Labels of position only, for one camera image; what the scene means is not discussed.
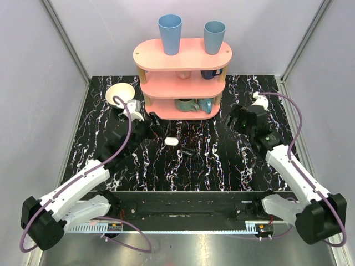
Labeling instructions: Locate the navy blue mug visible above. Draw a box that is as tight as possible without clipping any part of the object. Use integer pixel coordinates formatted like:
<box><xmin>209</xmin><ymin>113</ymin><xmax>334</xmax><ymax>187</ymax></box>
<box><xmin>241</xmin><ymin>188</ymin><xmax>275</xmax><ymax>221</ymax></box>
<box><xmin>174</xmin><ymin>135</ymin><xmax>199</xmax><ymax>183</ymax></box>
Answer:
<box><xmin>200</xmin><ymin>69</ymin><xmax>223</xmax><ymax>80</ymax></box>

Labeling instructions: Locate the light blue mug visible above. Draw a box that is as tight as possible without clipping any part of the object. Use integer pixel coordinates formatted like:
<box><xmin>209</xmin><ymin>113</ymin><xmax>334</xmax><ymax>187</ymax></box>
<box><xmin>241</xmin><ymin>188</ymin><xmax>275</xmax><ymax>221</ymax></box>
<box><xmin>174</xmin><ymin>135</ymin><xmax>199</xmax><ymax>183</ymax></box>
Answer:
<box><xmin>197</xmin><ymin>98</ymin><xmax>214</xmax><ymax>114</ymax></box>

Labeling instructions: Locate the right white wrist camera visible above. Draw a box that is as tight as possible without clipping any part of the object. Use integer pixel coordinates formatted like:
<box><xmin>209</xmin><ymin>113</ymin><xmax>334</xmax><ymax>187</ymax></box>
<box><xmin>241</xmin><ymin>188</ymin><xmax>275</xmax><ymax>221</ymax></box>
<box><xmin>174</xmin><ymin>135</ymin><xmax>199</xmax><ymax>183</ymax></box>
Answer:
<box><xmin>251</xmin><ymin>92</ymin><xmax>269</xmax><ymax>111</ymax></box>

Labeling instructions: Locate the white green bowl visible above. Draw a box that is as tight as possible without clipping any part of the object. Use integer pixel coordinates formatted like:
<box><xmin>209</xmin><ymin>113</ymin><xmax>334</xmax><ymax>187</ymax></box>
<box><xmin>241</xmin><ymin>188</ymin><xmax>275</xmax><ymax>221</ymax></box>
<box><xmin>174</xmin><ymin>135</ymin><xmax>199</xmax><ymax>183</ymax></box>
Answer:
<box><xmin>105</xmin><ymin>83</ymin><xmax>135</xmax><ymax>109</ymax></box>

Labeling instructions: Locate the tall blue cup left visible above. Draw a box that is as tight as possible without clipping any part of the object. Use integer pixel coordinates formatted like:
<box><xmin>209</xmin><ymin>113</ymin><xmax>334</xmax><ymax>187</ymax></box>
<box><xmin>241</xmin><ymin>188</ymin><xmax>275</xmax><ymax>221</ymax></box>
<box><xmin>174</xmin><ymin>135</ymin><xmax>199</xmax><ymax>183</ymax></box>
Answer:
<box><xmin>158</xmin><ymin>14</ymin><xmax>182</xmax><ymax>55</ymax></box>

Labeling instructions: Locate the blue cup right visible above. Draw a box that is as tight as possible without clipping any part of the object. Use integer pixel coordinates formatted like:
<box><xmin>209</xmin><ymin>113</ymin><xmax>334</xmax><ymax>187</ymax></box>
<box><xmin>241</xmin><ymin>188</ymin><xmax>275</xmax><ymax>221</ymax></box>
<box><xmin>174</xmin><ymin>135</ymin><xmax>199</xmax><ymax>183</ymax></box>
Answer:
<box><xmin>204</xmin><ymin>21</ymin><xmax>226</xmax><ymax>55</ymax></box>

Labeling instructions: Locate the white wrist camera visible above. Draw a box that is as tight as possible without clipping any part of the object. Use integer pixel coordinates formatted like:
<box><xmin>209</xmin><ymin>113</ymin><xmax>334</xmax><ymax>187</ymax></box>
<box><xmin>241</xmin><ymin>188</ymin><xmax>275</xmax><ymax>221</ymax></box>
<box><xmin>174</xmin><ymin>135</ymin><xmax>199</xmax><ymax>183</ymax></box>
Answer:
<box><xmin>251</xmin><ymin>92</ymin><xmax>269</xmax><ymax>111</ymax></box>
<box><xmin>123</xmin><ymin>99</ymin><xmax>144</xmax><ymax>121</ymax></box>

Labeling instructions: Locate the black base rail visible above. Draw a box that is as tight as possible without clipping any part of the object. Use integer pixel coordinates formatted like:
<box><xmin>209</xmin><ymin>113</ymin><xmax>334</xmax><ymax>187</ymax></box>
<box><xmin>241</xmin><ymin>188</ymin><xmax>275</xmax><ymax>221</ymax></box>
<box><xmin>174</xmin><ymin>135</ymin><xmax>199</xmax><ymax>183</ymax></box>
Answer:
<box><xmin>108</xmin><ymin>191</ymin><xmax>278</xmax><ymax>233</ymax></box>

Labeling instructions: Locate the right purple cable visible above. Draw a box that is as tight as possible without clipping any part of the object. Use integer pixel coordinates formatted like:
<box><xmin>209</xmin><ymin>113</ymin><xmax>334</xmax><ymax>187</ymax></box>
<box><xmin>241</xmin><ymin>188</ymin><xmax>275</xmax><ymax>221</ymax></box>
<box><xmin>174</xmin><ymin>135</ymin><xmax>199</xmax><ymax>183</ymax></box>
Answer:
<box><xmin>257</xmin><ymin>92</ymin><xmax>348</xmax><ymax>247</ymax></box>

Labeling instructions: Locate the pink mug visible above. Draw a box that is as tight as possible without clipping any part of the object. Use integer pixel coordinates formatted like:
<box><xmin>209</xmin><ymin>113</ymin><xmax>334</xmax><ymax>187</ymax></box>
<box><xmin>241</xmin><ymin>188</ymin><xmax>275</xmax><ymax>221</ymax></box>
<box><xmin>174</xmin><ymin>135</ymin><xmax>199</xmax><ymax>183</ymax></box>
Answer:
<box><xmin>176</xmin><ymin>71</ymin><xmax>191</xmax><ymax>80</ymax></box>

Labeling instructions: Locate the white earbuds charging case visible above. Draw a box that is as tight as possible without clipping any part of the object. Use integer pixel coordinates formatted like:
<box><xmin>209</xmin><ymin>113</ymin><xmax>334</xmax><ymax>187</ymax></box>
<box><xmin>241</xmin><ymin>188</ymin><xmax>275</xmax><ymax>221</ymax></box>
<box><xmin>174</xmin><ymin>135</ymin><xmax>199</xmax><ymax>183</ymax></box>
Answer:
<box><xmin>164</xmin><ymin>137</ymin><xmax>179</xmax><ymax>146</ymax></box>

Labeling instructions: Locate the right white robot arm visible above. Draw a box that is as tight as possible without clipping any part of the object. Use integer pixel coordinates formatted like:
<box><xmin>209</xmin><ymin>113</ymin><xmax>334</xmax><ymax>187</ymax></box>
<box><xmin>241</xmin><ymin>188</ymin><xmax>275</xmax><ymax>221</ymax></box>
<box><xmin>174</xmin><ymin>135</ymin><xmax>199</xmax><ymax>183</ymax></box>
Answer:
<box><xmin>225</xmin><ymin>104</ymin><xmax>347</xmax><ymax>247</ymax></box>

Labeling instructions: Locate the pink three-tier shelf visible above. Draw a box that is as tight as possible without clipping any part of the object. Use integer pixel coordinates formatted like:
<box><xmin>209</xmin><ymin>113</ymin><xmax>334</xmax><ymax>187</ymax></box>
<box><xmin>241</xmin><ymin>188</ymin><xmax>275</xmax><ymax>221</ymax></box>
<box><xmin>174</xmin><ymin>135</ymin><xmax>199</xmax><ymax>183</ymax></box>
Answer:
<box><xmin>133</xmin><ymin>38</ymin><xmax>232</xmax><ymax>120</ymax></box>

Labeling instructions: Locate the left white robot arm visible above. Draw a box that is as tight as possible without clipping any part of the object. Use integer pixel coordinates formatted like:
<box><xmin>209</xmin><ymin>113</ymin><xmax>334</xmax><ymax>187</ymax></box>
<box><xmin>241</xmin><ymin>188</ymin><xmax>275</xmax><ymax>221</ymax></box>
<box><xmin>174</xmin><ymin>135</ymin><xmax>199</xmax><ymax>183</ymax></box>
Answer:
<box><xmin>20</xmin><ymin>115</ymin><xmax>156</xmax><ymax>253</ymax></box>

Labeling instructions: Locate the black marble mat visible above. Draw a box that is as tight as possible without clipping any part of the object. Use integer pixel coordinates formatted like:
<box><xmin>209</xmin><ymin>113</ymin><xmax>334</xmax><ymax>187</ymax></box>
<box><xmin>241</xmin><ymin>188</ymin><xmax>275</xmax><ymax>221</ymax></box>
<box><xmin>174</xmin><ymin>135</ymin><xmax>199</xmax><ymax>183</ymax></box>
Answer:
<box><xmin>62</xmin><ymin>75</ymin><xmax>292</xmax><ymax>191</ymax></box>

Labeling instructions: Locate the teal green mug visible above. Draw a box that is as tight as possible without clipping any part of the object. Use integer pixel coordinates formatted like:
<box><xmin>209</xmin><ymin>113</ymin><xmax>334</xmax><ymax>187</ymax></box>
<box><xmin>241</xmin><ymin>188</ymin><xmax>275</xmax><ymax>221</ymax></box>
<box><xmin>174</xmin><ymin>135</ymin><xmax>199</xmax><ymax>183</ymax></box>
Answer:
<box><xmin>174</xmin><ymin>99</ymin><xmax>200</xmax><ymax>112</ymax></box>

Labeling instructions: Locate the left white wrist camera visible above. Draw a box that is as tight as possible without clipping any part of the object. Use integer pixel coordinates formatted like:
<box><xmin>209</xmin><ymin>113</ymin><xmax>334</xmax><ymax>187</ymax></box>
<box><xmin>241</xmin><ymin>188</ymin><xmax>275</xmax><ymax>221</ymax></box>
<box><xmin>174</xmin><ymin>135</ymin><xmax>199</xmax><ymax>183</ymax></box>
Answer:
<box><xmin>123</xmin><ymin>99</ymin><xmax>144</xmax><ymax>121</ymax></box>

